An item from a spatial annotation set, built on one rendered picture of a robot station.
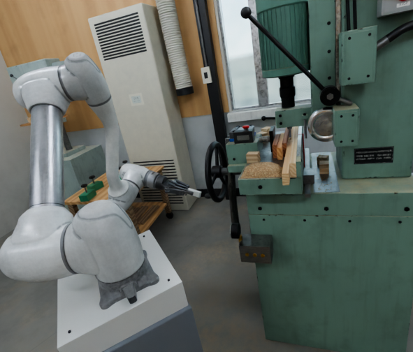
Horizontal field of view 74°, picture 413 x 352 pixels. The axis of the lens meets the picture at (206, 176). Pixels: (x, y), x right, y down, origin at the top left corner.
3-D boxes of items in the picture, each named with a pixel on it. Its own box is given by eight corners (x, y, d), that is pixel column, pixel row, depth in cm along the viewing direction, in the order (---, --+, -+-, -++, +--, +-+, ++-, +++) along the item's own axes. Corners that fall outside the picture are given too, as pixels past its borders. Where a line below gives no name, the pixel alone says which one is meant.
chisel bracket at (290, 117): (277, 128, 117) (276, 107, 114) (313, 124, 112) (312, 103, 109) (276, 132, 111) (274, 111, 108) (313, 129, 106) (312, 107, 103)
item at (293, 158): (295, 129, 141) (295, 120, 139) (300, 129, 140) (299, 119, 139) (290, 177, 89) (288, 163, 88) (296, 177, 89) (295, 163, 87)
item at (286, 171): (291, 134, 135) (290, 126, 134) (295, 133, 134) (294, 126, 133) (282, 185, 85) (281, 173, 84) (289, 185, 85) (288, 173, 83)
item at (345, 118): (332, 139, 99) (332, 105, 94) (354, 137, 96) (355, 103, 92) (335, 147, 91) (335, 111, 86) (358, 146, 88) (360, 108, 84)
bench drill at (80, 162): (85, 202, 338) (33, 66, 280) (128, 201, 318) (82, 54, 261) (56, 224, 296) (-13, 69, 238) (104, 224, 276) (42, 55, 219)
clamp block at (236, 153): (235, 154, 132) (233, 135, 129) (263, 151, 127) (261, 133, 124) (228, 165, 120) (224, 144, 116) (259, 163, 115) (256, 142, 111)
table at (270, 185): (244, 144, 153) (243, 134, 151) (303, 140, 142) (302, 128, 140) (214, 195, 101) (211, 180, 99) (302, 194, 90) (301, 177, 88)
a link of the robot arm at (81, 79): (112, 86, 115) (81, 93, 115) (93, 42, 102) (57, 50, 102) (110, 104, 107) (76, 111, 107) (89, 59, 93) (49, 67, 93)
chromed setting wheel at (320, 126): (307, 142, 102) (306, 107, 97) (345, 139, 97) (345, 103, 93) (307, 144, 99) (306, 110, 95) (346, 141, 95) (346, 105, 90)
